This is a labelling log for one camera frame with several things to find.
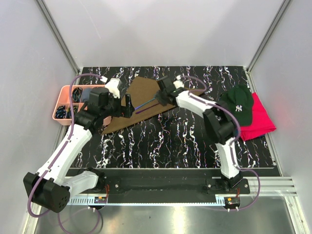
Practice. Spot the black multicolour patterned roll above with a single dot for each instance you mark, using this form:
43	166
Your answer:
76	94

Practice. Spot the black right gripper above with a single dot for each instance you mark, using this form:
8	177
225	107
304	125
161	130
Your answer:
163	102

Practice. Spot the pink red folded cloth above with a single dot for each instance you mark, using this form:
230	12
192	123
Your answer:
256	124

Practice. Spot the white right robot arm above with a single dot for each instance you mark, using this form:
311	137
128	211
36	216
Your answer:
220	124

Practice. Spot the dark green baseball cap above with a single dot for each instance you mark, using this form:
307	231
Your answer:
240	103

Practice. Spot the aluminium frame rail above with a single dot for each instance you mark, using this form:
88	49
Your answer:
275	185

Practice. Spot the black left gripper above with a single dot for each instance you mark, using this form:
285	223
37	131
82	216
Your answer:
128	108

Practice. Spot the black yellow patterned roll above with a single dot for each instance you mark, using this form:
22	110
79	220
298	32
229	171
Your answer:
69	112

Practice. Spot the brown fabric napkin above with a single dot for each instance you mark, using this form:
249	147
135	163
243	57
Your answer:
141	90

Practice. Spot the grey-blue rolled cloth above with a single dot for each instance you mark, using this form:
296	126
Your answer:
85	95

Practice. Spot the black blue patterned roll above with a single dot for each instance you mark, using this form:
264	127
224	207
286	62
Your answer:
60	112

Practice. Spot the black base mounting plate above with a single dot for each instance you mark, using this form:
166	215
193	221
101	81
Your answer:
162	198

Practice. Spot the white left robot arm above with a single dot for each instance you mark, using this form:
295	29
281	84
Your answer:
58	164

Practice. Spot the purple iridescent spoon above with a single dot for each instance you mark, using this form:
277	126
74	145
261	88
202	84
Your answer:
138	112

